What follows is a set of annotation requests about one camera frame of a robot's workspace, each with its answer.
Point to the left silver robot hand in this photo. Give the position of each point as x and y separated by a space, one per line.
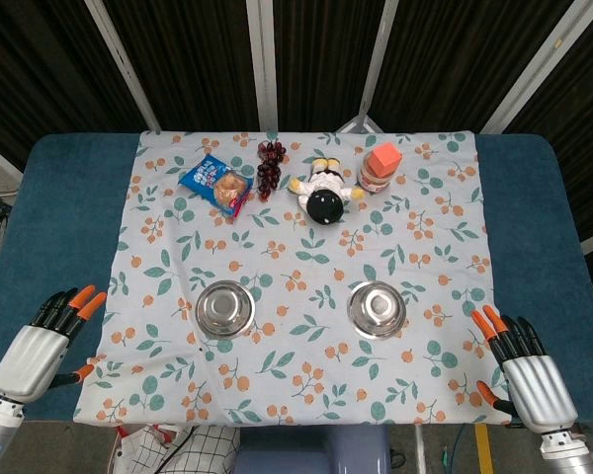
27 355

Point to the floral tablecloth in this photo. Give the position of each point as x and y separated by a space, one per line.
296 247

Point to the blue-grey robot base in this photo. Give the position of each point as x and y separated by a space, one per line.
311 451

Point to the white checkered bag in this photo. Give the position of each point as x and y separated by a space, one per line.
207 449

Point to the dark red grape bunch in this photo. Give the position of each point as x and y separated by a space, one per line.
267 173

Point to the teal table cover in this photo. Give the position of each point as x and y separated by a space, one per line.
54 207

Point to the grey stand foot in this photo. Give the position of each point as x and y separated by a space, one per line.
361 123

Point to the steel bowl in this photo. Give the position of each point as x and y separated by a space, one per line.
376 310
226 308

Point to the blue snack bag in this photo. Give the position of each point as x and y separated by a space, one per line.
205 178

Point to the orange cube block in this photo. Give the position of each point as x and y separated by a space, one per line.
383 157

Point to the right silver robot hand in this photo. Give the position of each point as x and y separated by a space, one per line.
538 390

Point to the black-haired plush doll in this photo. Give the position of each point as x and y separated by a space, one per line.
323 205

